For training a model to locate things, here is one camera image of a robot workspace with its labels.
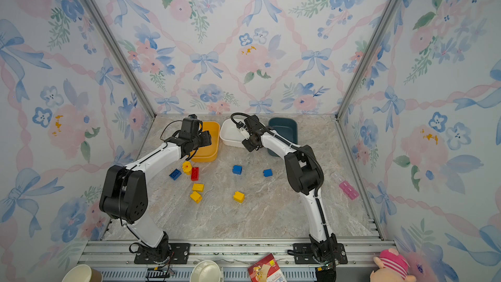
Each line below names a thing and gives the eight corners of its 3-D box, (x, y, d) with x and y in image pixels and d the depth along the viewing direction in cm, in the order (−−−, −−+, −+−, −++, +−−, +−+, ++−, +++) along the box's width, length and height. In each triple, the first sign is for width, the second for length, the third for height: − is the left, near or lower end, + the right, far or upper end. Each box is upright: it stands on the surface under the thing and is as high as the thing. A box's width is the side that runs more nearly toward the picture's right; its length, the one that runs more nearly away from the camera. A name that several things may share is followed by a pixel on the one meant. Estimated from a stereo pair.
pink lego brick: (352, 201, 90) (355, 199, 87) (338, 185, 94) (340, 183, 92) (358, 197, 91) (360, 195, 89) (343, 182, 96) (345, 179, 93)
